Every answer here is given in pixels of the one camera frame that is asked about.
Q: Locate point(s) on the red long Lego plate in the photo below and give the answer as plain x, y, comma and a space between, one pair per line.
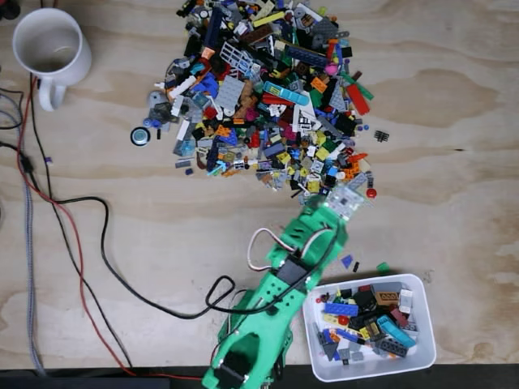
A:
359, 99

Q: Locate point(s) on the small grey Lego plate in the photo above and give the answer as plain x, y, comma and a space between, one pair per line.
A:
182, 163

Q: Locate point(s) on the teal curved long Lego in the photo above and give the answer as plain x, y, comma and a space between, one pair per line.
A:
395, 330

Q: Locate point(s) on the white plastic bin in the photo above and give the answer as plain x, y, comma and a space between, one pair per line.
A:
312, 324

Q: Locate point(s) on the transparent dome Lego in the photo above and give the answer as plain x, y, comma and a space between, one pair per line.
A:
200, 100

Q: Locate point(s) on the white studded Lego brick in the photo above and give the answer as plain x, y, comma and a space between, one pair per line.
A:
175, 107

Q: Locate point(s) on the white narrow Lego piece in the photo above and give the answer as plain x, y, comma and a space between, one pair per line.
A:
182, 129

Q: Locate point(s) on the green long Lego piece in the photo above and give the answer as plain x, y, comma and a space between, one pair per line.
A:
363, 91

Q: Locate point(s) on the blue Lego cup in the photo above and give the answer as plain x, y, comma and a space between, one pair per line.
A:
152, 122

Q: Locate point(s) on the small blue slope Lego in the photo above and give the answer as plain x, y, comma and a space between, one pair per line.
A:
347, 261

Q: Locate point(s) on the dark blue slope Lego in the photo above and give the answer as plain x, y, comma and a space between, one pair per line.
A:
275, 150

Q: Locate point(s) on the olive gold square tile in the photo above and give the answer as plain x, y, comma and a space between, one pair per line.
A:
230, 156

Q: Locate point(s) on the red round Lego piece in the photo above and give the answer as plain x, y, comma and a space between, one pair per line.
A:
371, 193

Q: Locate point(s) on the large grey studded plate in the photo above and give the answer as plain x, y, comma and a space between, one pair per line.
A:
231, 91

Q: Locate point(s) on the dark blue curved long Lego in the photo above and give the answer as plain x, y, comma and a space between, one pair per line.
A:
211, 156

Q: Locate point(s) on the teal long flat Lego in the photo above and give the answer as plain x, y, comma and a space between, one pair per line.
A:
290, 95

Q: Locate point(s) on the small red Lego brick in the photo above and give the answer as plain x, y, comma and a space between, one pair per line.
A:
210, 112

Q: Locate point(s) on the small green Lego piece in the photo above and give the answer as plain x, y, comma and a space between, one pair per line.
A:
382, 266

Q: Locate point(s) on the cyan Lego pickaxe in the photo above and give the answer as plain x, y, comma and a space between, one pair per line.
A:
217, 167

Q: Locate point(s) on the dark red Lego piece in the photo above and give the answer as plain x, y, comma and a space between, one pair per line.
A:
399, 318

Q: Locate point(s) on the shiny black Lego plate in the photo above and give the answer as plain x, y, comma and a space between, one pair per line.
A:
240, 164

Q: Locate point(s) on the brown Lego brick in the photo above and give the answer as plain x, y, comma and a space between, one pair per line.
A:
388, 297

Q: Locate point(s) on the magenta flower Lego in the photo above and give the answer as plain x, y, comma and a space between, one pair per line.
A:
250, 114

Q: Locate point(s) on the light blue spiderweb Lego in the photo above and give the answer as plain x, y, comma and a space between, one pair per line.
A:
184, 148

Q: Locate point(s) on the dark blue long studded plate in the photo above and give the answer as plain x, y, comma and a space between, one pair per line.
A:
306, 54

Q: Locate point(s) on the black grille Lego piece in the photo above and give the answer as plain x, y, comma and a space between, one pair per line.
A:
380, 135

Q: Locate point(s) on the grey rock Lego piece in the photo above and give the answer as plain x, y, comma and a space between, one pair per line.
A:
162, 110

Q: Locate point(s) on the brown curved Lego piece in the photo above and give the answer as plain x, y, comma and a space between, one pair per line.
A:
198, 161

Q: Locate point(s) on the transparent orange flame Lego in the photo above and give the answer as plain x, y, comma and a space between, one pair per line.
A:
231, 172

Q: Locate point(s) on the blue wedge Lego plate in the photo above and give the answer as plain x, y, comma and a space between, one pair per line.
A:
229, 140

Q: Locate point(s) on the dark brown long plate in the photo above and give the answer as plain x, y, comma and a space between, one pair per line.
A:
257, 36

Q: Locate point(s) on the dark grey technic brick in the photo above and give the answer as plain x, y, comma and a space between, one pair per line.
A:
391, 346

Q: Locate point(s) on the black object with red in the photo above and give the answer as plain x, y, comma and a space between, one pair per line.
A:
8, 8

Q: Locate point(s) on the pink Lego ball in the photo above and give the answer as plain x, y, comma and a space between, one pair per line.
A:
332, 69

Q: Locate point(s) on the red tall Lego piece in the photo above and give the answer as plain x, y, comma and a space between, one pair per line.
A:
254, 139

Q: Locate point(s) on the white ceramic mug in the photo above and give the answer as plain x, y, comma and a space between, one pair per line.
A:
79, 65

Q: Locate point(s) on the dark grey square plate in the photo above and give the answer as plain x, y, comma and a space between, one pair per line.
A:
324, 28

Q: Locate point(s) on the yellow long Lego plate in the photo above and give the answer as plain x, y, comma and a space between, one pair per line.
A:
268, 18

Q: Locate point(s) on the white lattice window Lego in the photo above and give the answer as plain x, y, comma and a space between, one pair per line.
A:
233, 54

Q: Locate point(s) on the blue studded Lego plate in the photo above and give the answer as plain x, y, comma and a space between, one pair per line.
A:
340, 309

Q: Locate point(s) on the white printed Lego panel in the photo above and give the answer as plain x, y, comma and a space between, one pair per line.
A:
302, 117

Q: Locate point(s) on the light grey Lego brick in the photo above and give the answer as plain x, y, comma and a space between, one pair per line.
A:
405, 302

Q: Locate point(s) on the dark grey wedge Lego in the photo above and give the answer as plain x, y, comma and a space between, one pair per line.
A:
332, 352

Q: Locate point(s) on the clear camera mount board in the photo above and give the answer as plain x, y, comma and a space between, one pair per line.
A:
344, 200

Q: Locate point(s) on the white long Lego brick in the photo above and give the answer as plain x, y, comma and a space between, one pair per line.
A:
183, 86

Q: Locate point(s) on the black long Lego plate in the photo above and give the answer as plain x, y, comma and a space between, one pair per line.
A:
221, 120

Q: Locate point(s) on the orange technic Lego brick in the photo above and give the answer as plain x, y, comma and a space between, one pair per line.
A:
222, 130

